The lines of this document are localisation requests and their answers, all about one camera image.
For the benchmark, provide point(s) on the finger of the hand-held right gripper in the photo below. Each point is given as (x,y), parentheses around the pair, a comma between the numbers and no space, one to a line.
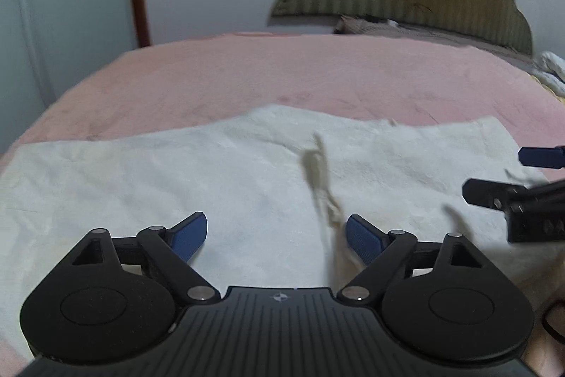
(540,157)
(485,191)

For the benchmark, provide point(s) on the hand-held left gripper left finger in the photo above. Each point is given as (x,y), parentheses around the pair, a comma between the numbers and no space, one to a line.
(193,232)

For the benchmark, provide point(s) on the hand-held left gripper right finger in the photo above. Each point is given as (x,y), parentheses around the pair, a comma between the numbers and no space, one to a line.
(364,238)

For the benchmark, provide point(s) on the white pants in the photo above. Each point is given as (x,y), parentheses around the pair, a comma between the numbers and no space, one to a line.
(176,174)

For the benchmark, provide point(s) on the white knitted cloth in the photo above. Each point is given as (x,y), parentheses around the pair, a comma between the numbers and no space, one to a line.
(551,70)

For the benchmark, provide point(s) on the pink bed blanket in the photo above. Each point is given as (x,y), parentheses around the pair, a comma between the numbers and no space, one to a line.
(265,68)

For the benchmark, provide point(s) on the beige pillow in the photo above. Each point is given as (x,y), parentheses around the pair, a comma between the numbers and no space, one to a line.
(353,23)

